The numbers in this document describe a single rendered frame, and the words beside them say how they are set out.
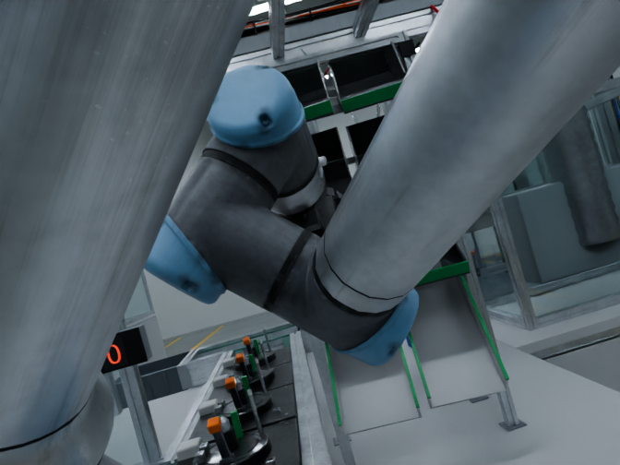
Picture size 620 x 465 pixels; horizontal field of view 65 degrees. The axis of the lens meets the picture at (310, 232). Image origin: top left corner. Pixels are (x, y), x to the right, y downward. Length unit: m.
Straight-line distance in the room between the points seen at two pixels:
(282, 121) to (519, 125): 0.21
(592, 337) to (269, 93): 1.41
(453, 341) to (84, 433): 0.77
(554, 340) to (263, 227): 1.30
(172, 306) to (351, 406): 11.36
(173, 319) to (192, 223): 11.83
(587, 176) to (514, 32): 1.56
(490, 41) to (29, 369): 0.20
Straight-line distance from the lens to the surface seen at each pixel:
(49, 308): 0.17
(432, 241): 0.28
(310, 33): 2.10
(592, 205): 1.76
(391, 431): 1.17
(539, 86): 0.21
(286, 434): 1.00
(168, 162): 0.16
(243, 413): 1.14
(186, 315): 12.09
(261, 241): 0.38
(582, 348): 1.65
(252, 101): 0.40
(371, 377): 0.90
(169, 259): 0.38
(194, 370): 2.15
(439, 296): 0.99
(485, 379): 0.90
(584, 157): 1.76
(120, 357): 1.06
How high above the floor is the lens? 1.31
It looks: 1 degrees up
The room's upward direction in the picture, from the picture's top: 16 degrees counter-clockwise
